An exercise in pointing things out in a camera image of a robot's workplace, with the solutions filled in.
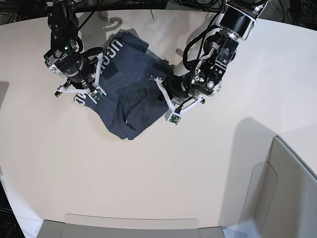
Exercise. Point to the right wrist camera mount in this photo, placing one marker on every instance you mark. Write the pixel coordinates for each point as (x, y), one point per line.
(61, 62)

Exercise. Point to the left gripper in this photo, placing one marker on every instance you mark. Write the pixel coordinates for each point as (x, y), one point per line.
(179, 88)

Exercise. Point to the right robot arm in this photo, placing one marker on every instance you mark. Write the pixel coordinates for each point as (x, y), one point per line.
(64, 26)

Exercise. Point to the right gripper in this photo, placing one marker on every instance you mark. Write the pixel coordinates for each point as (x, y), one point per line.
(82, 79)

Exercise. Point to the grey panel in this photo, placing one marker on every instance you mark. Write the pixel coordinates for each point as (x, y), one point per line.
(281, 200)
(81, 226)

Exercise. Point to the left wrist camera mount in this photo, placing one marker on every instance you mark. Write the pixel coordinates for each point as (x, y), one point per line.
(176, 107)

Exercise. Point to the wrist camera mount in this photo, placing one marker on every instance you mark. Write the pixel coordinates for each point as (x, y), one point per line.
(61, 62)
(176, 107)

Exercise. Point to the dark blue t-shirt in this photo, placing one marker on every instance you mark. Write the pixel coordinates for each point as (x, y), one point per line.
(133, 100)

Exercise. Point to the grey panel at bottom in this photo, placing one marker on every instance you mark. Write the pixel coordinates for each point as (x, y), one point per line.
(81, 226)

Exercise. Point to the grey panel at right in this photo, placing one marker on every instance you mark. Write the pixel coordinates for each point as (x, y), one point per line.
(281, 200)

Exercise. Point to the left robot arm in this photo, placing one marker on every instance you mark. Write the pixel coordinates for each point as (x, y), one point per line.
(207, 56)

